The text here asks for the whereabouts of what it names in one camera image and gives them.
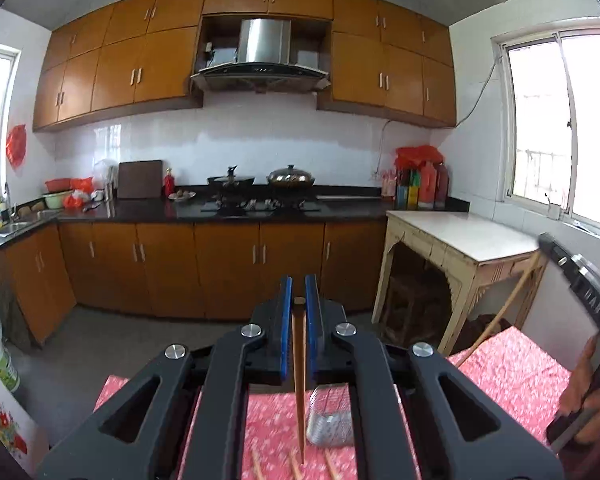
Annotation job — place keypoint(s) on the black pot with lid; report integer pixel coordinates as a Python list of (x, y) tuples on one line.
[(231, 179)]

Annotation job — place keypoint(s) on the small red bottle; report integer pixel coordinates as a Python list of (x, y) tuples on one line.
[(169, 185)]

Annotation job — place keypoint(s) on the wooden stool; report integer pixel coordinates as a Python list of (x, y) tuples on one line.
[(410, 305)]

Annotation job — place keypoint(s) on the black gas stove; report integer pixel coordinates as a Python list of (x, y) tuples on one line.
[(260, 205)]

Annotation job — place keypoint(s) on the pink packet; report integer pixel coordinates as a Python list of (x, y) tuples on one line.
[(389, 184)]

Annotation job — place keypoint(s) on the plate with food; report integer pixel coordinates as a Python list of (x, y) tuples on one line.
[(182, 196)]

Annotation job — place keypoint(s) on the steel sink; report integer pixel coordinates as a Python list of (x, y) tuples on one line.
[(15, 227)]

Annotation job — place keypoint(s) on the wooden upper kitchen cabinets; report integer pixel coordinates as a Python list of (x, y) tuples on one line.
[(120, 75)]

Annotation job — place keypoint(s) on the red basin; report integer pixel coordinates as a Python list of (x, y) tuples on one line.
[(57, 184)]

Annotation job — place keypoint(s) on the crumpled red plastic bag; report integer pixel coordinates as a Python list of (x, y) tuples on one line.
[(80, 187)]

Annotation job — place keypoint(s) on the black stone countertop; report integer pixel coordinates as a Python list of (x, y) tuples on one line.
[(350, 206)]

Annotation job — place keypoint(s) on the colourful seasoning boxes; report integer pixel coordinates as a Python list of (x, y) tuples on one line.
[(408, 192)]

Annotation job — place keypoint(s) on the white floral appliance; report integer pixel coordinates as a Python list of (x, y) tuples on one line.
[(10, 425)]

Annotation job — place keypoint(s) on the bamboo pole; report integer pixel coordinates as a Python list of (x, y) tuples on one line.
[(510, 300)]

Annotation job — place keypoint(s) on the white-topped wooden side table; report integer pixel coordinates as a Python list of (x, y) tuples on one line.
[(460, 232)]

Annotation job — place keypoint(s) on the steel range hood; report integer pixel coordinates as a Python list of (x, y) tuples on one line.
[(265, 42)]

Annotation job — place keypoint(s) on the red floral tablecloth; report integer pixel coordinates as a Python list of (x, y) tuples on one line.
[(505, 375)]

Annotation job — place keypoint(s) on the red wall decoration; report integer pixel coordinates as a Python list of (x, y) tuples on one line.
[(16, 146)]

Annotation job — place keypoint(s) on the red oil bottle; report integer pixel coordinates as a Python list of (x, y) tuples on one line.
[(428, 187)]

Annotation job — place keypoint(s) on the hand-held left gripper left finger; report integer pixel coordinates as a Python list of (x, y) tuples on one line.
[(286, 330)]

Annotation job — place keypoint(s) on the white canister with green label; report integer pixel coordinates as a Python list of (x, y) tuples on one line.
[(2, 365)]

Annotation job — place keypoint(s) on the steel faucet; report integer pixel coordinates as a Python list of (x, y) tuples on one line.
[(8, 200)]

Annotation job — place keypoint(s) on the green basin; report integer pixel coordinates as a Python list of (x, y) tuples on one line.
[(55, 201)]

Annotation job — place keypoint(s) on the wok with metal lid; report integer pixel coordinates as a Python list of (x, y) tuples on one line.
[(290, 176)]

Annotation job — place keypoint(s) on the wooden lower kitchen cabinets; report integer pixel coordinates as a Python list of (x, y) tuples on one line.
[(225, 265)]

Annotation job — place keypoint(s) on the brown wooden chopstick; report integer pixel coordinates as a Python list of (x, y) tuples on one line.
[(295, 466), (332, 466), (299, 400)]

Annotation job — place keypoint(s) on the dark brown cutting board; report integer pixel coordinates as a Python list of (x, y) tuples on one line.
[(140, 180)]

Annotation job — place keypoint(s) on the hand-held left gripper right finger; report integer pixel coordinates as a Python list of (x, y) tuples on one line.
[(311, 330)]

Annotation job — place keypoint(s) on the person's right hand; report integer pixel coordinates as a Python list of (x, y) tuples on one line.
[(577, 375)]

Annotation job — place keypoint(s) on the clear plastic bag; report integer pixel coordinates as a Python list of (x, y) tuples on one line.
[(102, 170)]

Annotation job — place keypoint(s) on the large sliding window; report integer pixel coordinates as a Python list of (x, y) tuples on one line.
[(535, 125)]

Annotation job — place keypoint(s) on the metal mesh utensil holder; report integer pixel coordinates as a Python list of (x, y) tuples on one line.
[(325, 425)]

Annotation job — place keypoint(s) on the wooden kitchen cabinets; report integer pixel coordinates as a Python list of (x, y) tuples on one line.
[(120, 75), (225, 265)]

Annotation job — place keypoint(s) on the dark red sauce bottle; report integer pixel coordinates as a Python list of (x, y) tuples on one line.
[(442, 187)]

